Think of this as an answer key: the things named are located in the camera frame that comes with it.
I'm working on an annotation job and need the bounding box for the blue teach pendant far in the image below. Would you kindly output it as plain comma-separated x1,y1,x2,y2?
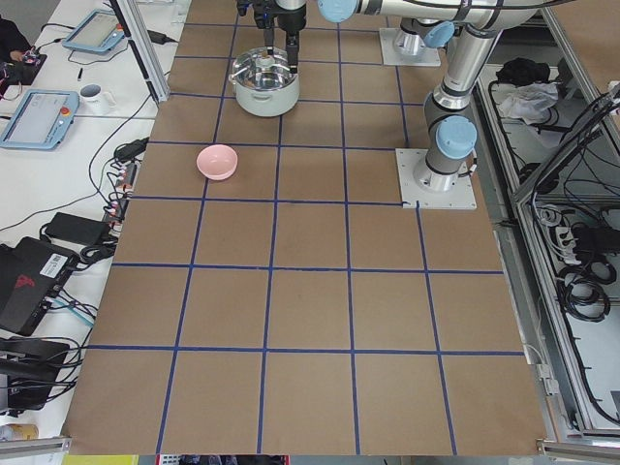
61,10,125,54

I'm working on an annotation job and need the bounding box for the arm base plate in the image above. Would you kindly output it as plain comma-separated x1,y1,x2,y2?
379,28,441,68
395,148,477,210

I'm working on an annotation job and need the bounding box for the blue teach pendant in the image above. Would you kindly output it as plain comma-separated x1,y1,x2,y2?
61,10,125,54
1,89,79,150

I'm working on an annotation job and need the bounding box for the pink bowl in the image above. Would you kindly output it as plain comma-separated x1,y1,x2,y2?
196,144,238,181

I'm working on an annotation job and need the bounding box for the white cooking pot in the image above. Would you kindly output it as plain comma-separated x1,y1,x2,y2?
229,46,299,117

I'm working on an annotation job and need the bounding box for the white mug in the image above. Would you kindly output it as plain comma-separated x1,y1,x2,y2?
79,83,116,116

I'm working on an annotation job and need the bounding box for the aluminium frame post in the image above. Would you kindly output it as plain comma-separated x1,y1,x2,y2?
109,0,171,104

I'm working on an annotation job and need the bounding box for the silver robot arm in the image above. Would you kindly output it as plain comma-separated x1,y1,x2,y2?
236,1,455,61
317,1,541,193

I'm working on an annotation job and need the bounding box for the blue teach pendant near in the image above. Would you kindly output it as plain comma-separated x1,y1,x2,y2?
1,89,79,150

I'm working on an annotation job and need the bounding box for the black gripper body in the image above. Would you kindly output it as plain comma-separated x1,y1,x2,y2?
276,0,306,34
236,0,275,25

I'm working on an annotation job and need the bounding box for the black power brick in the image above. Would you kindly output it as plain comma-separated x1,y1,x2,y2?
45,212,110,245

